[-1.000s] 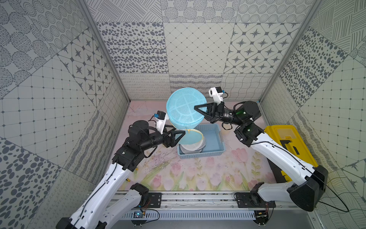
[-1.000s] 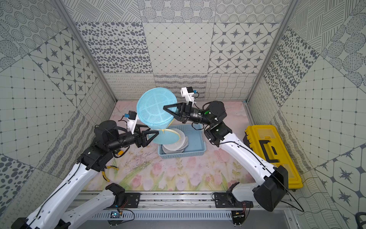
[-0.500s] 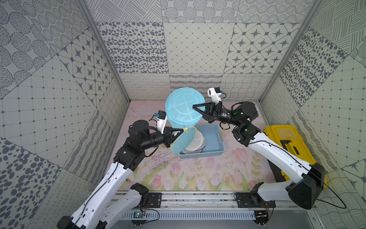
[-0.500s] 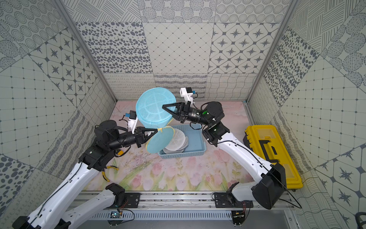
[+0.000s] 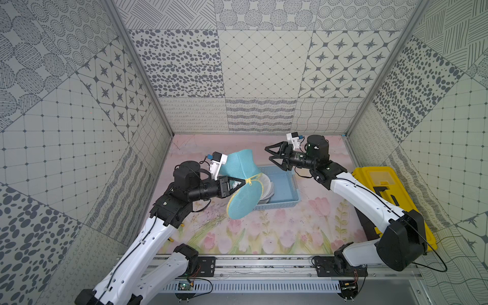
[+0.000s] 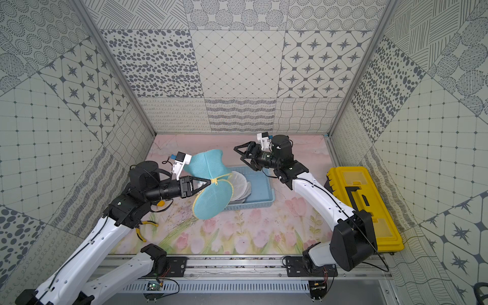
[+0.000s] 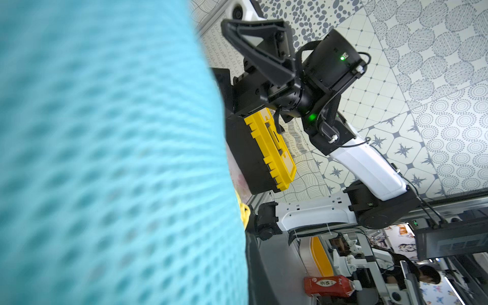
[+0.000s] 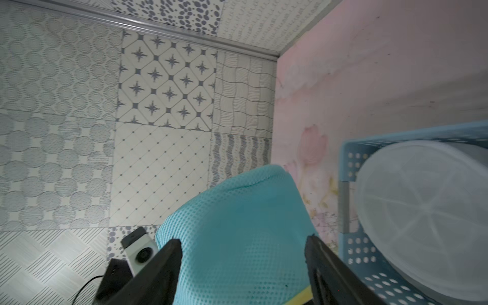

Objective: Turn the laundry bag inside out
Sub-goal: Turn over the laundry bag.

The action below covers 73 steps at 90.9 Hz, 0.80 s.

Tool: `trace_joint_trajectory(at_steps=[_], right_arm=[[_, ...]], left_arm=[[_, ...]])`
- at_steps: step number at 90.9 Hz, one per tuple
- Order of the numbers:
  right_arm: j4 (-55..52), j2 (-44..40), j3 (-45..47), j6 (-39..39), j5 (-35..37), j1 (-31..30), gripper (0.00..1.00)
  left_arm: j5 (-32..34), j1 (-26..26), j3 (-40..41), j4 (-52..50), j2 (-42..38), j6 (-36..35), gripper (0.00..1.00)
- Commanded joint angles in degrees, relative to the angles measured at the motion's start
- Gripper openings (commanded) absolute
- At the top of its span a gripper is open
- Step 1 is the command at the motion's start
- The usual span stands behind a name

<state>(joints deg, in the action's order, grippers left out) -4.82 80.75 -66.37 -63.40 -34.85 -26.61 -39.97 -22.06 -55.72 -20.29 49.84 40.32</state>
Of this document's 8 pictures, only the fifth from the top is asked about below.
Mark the light blue perforated plastic basket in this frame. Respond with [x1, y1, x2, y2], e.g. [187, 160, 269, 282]
[254, 165, 301, 211]

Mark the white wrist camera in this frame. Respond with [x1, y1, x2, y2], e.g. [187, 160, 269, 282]
[207, 152, 228, 180]
[286, 132, 304, 151]

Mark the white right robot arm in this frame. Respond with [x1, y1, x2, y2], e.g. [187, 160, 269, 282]
[265, 135, 432, 274]

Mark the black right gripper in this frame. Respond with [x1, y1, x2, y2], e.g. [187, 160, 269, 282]
[265, 141, 316, 171]

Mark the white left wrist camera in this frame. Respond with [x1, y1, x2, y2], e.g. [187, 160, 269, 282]
[207, 152, 228, 180]

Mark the turquoise mesh laundry bag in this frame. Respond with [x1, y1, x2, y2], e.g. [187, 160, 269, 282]
[220, 149, 264, 220]

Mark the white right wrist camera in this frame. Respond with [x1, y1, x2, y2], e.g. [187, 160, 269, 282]
[286, 132, 304, 151]

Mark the white mesh laundry bag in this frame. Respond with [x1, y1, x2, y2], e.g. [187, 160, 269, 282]
[259, 174, 275, 204]

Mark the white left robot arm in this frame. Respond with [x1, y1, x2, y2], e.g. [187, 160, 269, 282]
[75, 161, 251, 304]

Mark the aluminium mounting rail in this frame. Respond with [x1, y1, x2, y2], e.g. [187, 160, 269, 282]
[162, 255, 422, 296]

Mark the yellow black toolbox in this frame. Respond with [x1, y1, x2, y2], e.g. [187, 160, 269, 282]
[352, 166, 437, 250]

